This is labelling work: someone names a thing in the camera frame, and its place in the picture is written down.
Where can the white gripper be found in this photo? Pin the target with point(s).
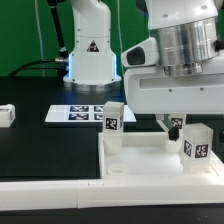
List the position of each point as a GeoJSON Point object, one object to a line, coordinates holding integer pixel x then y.
{"type": "Point", "coordinates": [148, 92]}

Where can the white square table top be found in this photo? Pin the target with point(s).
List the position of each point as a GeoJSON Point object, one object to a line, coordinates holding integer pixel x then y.
{"type": "Point", "coordinates": [142, 154]}

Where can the white L-shaped obstacle fence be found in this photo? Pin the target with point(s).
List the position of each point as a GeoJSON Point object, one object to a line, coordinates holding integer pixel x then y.
{"type": "Point", "coordinates": [114, 192]}

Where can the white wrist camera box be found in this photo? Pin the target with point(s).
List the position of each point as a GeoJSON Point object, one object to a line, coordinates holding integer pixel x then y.
{"type": "Point", "coordinates": [144, 54]}

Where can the white marker base plate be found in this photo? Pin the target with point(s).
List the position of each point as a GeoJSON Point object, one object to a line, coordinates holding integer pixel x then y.
{"type": "Point", "coordinates": [75, 113]}

